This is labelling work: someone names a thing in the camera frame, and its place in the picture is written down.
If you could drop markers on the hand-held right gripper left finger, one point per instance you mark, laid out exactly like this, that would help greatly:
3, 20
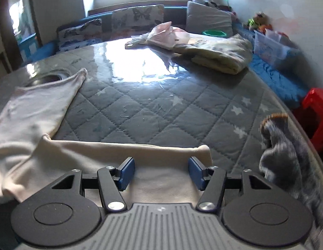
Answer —
126, 173

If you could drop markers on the clear plastic storage box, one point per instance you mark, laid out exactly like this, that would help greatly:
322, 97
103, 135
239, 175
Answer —
274, 49

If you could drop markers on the colourful toys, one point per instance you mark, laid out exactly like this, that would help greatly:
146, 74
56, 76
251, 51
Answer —
257, 22

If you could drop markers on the blue sofa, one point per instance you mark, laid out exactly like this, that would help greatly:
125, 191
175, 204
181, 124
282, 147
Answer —
276, 78

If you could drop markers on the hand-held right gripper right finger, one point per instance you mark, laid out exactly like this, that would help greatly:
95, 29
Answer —
196, 173

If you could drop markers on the pink white crumpled cloth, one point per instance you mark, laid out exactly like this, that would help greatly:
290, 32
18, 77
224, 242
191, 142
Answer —
161, 35

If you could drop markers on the grey star quilted table cover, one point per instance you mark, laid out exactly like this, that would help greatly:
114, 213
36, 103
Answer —
151, 104

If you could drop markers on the butterfly print cushion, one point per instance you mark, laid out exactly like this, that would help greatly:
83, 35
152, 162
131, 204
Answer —
80, 31
138, 18

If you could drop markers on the round black induction cooktop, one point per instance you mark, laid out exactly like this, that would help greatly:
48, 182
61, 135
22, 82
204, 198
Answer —
50, 78

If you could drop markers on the green bowl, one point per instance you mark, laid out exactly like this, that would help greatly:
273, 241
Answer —
214, 33

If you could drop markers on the dark wooden door frame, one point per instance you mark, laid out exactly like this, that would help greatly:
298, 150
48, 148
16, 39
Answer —
10, 49

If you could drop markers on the grey white patterned pillow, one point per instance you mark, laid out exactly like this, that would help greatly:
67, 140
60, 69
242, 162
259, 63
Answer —
205, 1

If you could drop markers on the blue kitchen cabinet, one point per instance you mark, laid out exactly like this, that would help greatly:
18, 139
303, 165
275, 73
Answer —
27, 47

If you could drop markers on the grey knitted cloth brown trim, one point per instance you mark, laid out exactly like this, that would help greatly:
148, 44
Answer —
281, 161

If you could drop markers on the folded yellow patterned garment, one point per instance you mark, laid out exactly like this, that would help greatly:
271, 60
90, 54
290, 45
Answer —
224, 54

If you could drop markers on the red plastic stool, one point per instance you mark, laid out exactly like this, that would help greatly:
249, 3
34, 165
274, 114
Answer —
316, 109

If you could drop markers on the cream garment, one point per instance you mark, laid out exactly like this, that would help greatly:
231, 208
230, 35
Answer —
33, 109

